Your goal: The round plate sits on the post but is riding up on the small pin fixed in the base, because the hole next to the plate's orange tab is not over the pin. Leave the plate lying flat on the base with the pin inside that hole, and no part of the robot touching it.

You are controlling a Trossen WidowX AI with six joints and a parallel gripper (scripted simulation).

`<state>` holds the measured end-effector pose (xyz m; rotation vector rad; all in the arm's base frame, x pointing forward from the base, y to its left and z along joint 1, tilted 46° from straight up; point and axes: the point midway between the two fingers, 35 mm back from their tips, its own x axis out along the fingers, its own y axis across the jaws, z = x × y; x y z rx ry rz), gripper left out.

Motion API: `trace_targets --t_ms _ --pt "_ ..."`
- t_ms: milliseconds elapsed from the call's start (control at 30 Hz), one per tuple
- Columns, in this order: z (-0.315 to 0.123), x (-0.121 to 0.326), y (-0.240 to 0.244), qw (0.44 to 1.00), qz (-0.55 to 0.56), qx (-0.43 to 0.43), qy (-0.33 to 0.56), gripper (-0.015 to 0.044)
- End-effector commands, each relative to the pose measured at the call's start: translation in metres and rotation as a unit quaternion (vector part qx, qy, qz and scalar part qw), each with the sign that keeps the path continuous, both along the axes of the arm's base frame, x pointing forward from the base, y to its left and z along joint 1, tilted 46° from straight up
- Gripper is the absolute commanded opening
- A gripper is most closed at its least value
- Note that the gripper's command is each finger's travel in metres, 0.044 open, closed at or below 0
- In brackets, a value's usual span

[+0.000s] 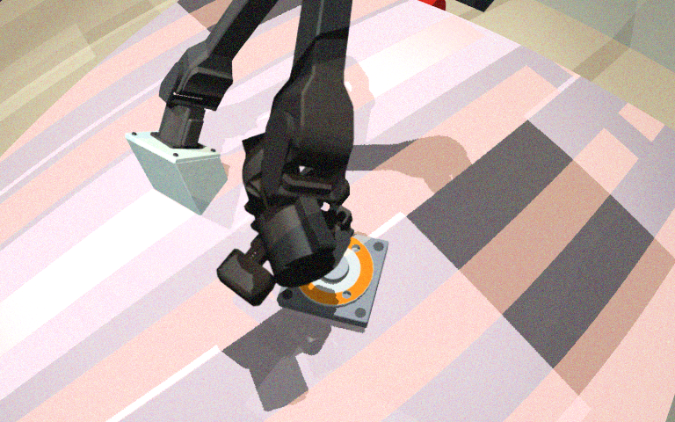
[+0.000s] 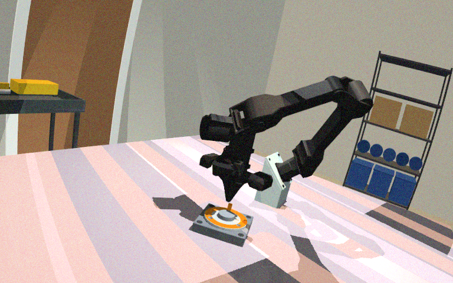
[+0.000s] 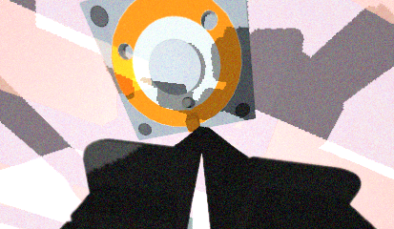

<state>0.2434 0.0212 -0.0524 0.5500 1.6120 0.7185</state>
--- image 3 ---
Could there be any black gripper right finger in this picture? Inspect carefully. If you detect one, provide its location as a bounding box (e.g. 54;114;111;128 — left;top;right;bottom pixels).
202;127;362;229

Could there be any orange round plate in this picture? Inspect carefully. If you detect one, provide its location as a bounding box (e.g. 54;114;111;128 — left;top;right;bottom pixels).
112;0;242;133

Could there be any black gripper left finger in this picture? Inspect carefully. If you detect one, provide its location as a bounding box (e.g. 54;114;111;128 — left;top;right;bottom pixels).
82;126;205;229

